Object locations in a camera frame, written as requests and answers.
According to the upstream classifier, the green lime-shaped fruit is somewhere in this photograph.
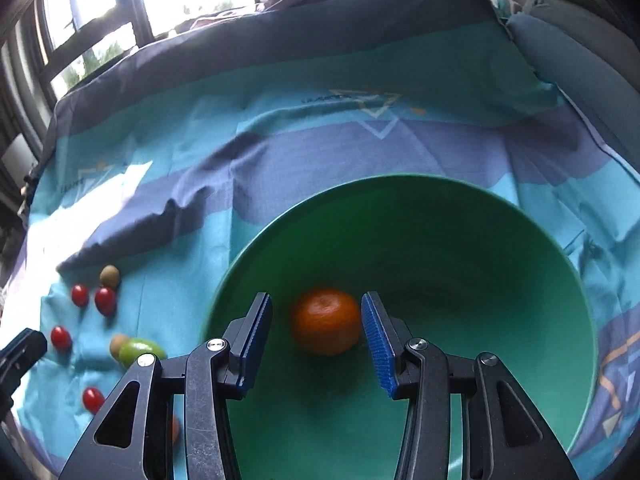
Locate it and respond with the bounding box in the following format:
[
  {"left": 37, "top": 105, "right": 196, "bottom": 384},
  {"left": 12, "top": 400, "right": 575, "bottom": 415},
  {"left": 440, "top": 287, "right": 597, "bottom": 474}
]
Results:
[{"left": 117, "top": 338, "right": 167, "bottom": 368}]

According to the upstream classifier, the orange mandarin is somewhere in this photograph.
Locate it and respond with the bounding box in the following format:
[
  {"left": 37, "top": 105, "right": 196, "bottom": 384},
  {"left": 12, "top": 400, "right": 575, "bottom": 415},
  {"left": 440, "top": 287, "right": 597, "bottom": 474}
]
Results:
[
  {"left": 171, "top": 415, "right": 180, "bottom": 444},
  {"left": 288, "top": 288, "right": 361, "bottom": 356}
]

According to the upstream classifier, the green plastic bowl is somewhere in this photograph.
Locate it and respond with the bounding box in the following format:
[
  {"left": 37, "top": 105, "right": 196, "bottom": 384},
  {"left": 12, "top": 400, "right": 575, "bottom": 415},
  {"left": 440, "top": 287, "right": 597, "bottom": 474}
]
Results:
[{"left": 209, "top": 176, "right": 596, "bottom": 479}]

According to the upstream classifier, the grey sofa cushion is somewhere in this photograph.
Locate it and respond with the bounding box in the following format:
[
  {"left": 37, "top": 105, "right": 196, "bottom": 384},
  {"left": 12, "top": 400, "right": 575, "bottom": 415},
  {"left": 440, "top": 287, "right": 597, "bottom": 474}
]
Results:
[{"left": 508, "top": 0, "right": 639, "bottom": 168}]

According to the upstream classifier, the red cherry tomato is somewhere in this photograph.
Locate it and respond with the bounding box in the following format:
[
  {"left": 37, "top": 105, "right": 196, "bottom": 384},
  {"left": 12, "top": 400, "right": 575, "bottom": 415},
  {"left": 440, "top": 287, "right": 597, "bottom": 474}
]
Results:
[
  {"left": 50, "top": 325, "right": 73, "bottom": 352},
  {"left": 70, "top": 284, "right": 89, "bottom": 308},
  {"left": 82, "top": 387, "right": 105, "bottom": 415},
  {"left": 94, "top": 286, "right": 117, "bottom": 318}
]

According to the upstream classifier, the yellow-brown small fruit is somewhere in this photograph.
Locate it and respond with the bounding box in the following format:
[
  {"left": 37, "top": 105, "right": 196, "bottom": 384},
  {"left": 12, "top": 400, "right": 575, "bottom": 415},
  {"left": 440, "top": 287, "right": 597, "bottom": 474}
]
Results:
[
  {"left": 99, "top": 264, "right": 122, "bottom": 289},
  {"left": 108, "top": 334, "right": 129, "bottom": 362}
]

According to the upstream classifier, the window frame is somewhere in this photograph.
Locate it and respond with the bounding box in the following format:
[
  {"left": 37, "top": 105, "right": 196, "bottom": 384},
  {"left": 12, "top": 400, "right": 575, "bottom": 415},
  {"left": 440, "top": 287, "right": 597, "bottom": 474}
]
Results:
[{"left": 1, "top": 0, "right": 255, "bottom": 159}]

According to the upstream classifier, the teal purple patterned cloth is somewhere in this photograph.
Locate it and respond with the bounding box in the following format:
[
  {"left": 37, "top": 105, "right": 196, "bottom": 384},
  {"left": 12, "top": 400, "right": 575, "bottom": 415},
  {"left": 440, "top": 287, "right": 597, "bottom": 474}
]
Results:
[{"left": 6, "top": 0, "right": 639, "bottom": 479}]

